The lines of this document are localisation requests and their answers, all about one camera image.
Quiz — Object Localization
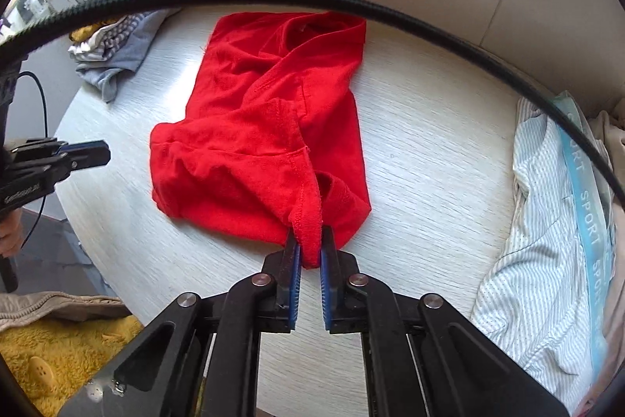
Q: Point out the beige garment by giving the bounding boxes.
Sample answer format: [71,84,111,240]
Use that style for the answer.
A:
[586,109,625,417]

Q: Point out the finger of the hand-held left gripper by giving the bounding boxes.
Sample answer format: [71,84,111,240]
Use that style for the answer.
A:
[54,147,111,176]
[10,138,105,156]

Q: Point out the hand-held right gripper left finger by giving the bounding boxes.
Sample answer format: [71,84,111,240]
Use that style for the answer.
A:
[59,226,302,417]

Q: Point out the yellow fleece garment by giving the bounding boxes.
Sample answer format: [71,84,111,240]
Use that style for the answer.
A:
[0,314,145,417]

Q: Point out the person's left hand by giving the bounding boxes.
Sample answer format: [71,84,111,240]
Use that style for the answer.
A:
[0,209,23,258]

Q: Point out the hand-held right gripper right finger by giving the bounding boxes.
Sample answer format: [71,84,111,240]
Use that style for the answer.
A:
[320,226,570,417]

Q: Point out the grey white striped cloth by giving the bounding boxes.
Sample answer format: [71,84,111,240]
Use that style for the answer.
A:
[68,14,147,61]

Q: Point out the thin black cable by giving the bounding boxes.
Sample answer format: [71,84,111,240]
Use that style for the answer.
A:
[18,72,50,247]

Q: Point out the grey striped clothes pile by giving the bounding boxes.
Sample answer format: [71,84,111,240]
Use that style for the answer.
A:
[73,9,184,102]

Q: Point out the beige jacket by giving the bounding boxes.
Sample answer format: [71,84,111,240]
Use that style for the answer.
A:
[0,291,132,334]

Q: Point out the light blue striped pants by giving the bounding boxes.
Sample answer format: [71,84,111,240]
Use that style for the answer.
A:
[471,91,618,410]

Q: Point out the red pants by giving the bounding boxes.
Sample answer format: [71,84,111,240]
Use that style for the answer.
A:
[149,11,374,271]

